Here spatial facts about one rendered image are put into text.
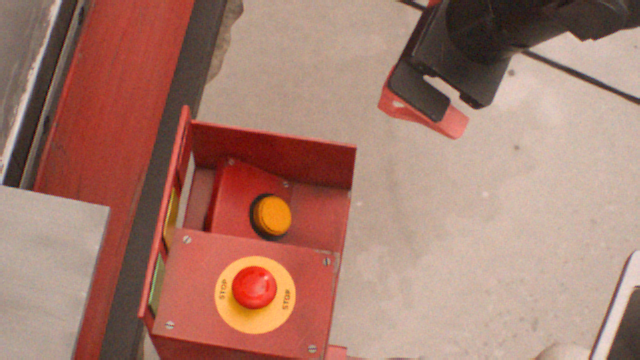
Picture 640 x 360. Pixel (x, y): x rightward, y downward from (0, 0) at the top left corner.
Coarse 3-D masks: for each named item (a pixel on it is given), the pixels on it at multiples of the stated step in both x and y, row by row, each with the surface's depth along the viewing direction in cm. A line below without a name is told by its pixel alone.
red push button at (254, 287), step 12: (240, 276) 100; (252, 276) 100; (264, 276) 100; (240, 288) 100; (252, 288) 100; (264, 288) 100; (276, 288) 100; (240, 300) 100; (252, 300) 99; (264, 300) 100
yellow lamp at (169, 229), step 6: (174, 192) 101; (174, 198) 101; (174, 204) 102; (168, 210) 100; (174, 210) 102; (168, 216) 100; (174, 216) 103; (168, 222) 100; (174, 222) 103; (168, 228) 100; (174, 228) 104; (168, 234) 101; (168, 240) 101; (168, 246) 102
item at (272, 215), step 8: (264, 200) 111; (272, 200) 111; (280, 200) 112; (256, 208) 111; (264, 208) 111; (272, 208) 111; (280, 208) 112; (288, 208) 112; (256, 216) 111; (264, 216) 110; (272, 216) 111; (280, 216) 111; (288, 216) 112; (256, 224) 111; (264, 224) 110; (272, 224) 111; (280, 224) 111; (288, 224) 112; (264, 232) 111; (272, 232) 111; (280, 232) 111
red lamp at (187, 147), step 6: (186, 132) 103; (186, 138) 103; (186, 144) 103; (192, 144) 107; (186, 150) 104; (180, 156) 102; (186, 156) 104; (180, 162) 102; (186, 162) 105; (180, 168) 102; (186, 168) 105; (180, 174) 103; (180, 180) 104
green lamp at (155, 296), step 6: (162, 264) 100; (156, 270) 98; (162, 270) 100; (156, 276) 98; (162, 276) 101; (156, 282) 98; (162, 282) 101; (156, 288) 99; (162, 288) 102; (150, 294) 97; (156, 294) 99; (150, 300) 97; (156, 300) 99; (150, 306) 98; (156, 306) 100; (156, 312) 100
